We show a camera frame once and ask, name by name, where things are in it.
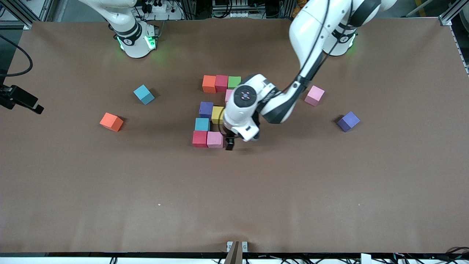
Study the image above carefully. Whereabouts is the yellow foam cube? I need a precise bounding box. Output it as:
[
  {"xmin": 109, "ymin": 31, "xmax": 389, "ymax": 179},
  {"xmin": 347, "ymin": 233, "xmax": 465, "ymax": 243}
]
[{"xmin": 211, "ymin": 106, "xmax": 225, "ymax": 124}]

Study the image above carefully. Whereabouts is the orange foam cube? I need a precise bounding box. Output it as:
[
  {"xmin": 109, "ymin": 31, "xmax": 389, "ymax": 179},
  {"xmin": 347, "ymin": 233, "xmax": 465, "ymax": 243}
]
[
  {"xmin": 99, "ymin": 112, "xmax": 124, "ymax": 132},
  {"xmin": 203, "ymin": 75, "xmax": 217, "ymax": 94}
]

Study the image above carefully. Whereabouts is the aluminium frame profile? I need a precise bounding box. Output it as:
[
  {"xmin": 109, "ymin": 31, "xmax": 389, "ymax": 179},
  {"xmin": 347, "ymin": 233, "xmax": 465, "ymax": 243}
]
[
  {"xmin": 441, "ymin": 0, "xmax": 469, "ymax": 27},
  {"xmin": 0, "ymin": 0, "xmax": 33, "ymax": 30}
]

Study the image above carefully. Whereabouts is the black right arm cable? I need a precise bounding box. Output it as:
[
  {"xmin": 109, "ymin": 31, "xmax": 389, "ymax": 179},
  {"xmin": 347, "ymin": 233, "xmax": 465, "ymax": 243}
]
[{"xmin": 0, "ymin": 35, "xmax": 33, "ymax": 77}]

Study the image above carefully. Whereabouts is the crimson foam cube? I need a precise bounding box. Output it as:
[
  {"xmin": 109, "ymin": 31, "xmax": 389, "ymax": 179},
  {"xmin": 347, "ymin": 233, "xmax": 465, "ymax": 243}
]
[
  {"xmin": 192, "ymin": 131, "xmax": 208, "ymax": 148},
  {"xmin": 215, "ymin": 74, "xmax": 229, "ymax": 93}
]

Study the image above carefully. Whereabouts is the white power strip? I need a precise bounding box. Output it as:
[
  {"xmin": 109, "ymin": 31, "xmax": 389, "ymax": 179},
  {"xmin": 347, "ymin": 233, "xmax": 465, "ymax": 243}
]
[{"xmin": 145, "ymin": 1, "xmax": 173, "ymax": 14}]

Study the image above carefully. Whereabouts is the metal bracket with brown post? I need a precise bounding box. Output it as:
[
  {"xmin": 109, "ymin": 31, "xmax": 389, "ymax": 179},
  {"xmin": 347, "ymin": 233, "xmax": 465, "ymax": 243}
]
[{"xmin": 226, "ymin": 241, "xmax": 248, "ymax": 264}]

